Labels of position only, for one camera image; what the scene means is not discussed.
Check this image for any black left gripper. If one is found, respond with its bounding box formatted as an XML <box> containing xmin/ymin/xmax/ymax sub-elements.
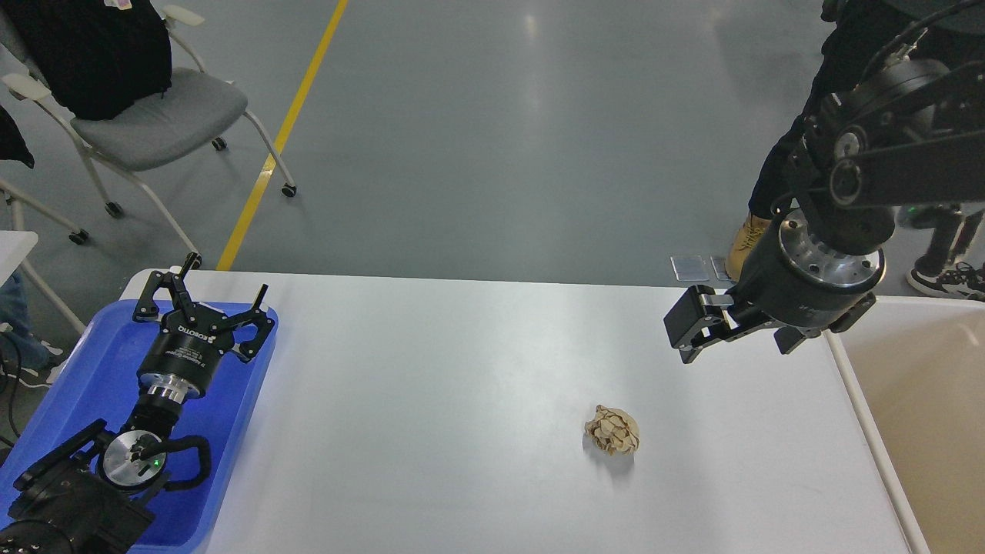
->
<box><xmin>132</xmin><ymin>255</ymin><xmax>275</xmax><ymax>399</ymax></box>

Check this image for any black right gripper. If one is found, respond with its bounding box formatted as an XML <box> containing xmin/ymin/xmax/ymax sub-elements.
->
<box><xmin>664</xmin><ymin>209</ymin><xmax>886</xmax><ymax>364</ymax></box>

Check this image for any brown paper ball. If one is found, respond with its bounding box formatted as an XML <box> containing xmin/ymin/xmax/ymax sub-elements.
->
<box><xmin>584</xmin><ymin>405</ymin><xmax>640</xmax><ymax>456</ymax></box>

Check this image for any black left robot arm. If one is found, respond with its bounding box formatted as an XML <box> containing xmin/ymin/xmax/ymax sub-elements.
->
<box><xmin>2</xmin><ymin>255</ymin><xmax>277</xmax><ymax>553</ymax></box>

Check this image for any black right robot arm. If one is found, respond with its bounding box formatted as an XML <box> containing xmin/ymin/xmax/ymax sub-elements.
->
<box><xmin>664</xmin><ymin>1</ymin><xmax>983</xmax><ymax>364</ymax></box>

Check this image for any metal floor plate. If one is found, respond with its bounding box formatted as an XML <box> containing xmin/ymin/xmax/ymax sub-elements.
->
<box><xmin>669</xmin><ymin>255</ymin><xmax>710</xmax><ymax>282</ymax></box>

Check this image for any tan boot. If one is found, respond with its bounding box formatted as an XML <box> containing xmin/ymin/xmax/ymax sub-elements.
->
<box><xmin>725</xmin><ymin>213</ymin><xmax>771</xmax><ymax>282</ymax></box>

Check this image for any blue plastic tray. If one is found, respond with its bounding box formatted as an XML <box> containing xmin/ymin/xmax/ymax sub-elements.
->
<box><xmin>1</xmin><ymin>299</ymin><xmax>277</xmax><ymax>553</ymax></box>

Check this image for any grey office chair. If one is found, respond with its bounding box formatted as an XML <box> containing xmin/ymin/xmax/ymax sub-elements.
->
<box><xmin>2</xmin><ymin>5</ymin><xmax>298</xmax><ymax>255</ymax></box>

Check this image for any beige plastic bin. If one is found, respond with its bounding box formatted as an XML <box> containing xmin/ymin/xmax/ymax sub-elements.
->
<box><xmin>825</xmin><ymin>297</ymin><xmax>984</xmax><ymax>553</ymax></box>

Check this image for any black white sneaker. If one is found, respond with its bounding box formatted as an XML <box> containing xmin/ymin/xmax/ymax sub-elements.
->
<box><xmin>907</xmin><ymin>262</ymin><xmax>984</xmax><ymax>302</ymax></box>

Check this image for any black jacket on chair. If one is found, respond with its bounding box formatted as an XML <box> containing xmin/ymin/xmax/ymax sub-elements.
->
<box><xmin>2</xmin><ymin>1</ymin><xmax>172</xmax><ymax>122</ymax></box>

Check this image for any person in dark clothes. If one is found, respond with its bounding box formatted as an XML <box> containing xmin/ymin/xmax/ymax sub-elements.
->
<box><xmin>746</xmin><ymin>1</ymin><xmax>984</xmax><ymax>232</ymax></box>

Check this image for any black cable at left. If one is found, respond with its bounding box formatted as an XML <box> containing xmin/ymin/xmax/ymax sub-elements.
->
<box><xmin>0</xmin><ymin>331</ymin><xmax>24</xmax><ymax>447</ymax></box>

